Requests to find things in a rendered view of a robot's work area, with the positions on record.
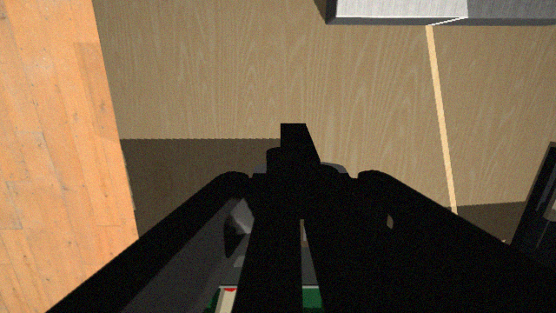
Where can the beige screwdriver with blue band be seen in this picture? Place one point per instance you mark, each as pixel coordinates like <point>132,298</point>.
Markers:
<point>550,214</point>

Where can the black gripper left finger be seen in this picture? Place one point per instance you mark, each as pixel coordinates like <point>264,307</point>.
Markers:
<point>178,265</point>

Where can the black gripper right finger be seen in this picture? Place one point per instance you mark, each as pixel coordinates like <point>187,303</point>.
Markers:
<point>450,263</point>

